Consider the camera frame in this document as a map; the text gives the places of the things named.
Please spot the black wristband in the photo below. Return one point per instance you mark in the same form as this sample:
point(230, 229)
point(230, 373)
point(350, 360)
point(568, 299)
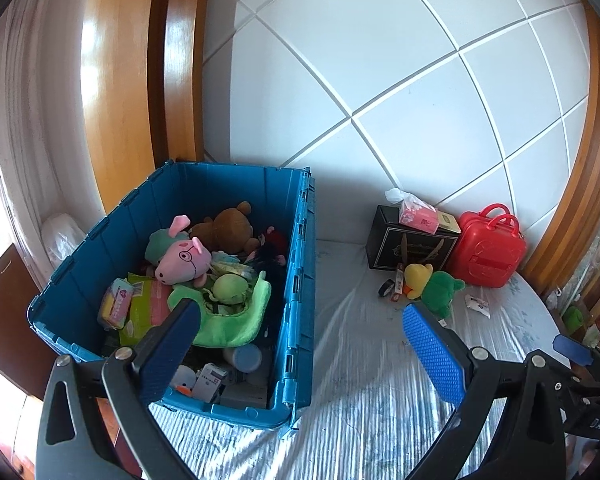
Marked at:
point(386, 288)

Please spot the small white packet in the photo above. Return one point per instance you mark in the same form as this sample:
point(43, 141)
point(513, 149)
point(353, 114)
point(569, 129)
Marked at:
point(477, 305)

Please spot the white curtain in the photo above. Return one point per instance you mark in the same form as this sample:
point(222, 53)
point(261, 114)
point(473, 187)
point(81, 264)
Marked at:
point(30, 110)

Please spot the white plastic bag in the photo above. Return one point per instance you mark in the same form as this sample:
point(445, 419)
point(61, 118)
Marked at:
point(62, 240)

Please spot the wooden door frame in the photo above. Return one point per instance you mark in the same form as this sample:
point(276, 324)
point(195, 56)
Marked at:
point(120, 85)

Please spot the small beige box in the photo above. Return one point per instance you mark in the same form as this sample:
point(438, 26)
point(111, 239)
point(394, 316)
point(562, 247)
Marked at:
point(449, 221)

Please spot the pastel tissue packet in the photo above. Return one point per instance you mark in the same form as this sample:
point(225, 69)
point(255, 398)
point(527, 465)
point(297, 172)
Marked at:
point(115, 305)

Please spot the green round plush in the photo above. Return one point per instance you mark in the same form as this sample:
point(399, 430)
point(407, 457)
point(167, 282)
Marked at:
point(230, 287)

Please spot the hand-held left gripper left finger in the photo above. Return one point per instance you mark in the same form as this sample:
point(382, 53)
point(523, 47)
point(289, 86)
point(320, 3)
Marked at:
point(172, 347)

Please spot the clear plastic table cover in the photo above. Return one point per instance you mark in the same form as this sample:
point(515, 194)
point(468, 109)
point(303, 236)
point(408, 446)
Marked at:
point(360, 360)

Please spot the red toy suitcase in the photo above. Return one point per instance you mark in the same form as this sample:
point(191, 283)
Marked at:
point(485, 260)

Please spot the green wet wipes packet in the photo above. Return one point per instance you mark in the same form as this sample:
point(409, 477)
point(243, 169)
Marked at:
point(135, 320)

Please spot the blue plastic storage container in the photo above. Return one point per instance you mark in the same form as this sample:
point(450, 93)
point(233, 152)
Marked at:
point(220, 185)

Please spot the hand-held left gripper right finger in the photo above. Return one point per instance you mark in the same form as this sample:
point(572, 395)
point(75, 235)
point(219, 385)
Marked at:
point(432, 350)

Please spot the teal printed packet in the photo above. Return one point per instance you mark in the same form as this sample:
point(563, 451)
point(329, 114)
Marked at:
point(235, 267)

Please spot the blue capped bottle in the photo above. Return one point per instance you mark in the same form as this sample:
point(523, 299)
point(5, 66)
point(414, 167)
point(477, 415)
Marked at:
point(245, 357)

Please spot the red pink plush doll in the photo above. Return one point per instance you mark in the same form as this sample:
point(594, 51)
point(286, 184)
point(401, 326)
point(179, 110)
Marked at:
point(275, 240)

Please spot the wooden side frame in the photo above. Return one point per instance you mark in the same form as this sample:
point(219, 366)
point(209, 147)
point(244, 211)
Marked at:
point(580, 185)

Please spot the pink pig plush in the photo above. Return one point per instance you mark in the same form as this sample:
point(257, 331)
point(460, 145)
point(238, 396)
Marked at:
point(180, 260)

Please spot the dark wooden cabinet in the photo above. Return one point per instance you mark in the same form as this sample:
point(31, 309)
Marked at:
point(10, 320)

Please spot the green plush hat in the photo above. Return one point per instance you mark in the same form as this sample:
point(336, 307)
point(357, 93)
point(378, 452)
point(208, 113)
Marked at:
point(230, 330)

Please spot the teal plush toy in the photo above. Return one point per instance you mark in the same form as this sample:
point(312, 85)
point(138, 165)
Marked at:
point(157, 245)

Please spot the small red white box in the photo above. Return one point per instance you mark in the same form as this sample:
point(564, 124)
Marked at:
point(399, 280)

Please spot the pink white box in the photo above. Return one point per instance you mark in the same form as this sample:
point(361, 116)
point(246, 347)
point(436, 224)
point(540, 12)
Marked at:
point(212, 377)

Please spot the yellow green plush toy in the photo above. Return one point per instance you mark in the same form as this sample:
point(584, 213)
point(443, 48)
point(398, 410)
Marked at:
point(437, 292)

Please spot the black gift box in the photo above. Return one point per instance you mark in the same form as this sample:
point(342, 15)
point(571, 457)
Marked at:
point(390, 245)

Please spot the brown teddy bear plush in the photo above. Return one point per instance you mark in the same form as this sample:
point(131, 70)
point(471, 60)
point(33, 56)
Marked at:
point(230, 230)

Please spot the pink wet wipes packet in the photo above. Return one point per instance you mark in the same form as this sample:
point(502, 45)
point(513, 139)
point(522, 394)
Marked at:
point(160, 305)

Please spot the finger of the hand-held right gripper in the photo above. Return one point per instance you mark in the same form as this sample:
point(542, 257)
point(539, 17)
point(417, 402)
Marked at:
point(572, 350)

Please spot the pink tissue pack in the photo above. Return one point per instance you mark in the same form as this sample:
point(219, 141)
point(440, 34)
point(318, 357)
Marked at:
point(420, 220)

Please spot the white duck toy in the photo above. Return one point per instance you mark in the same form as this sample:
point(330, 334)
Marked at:
point(182, 377)

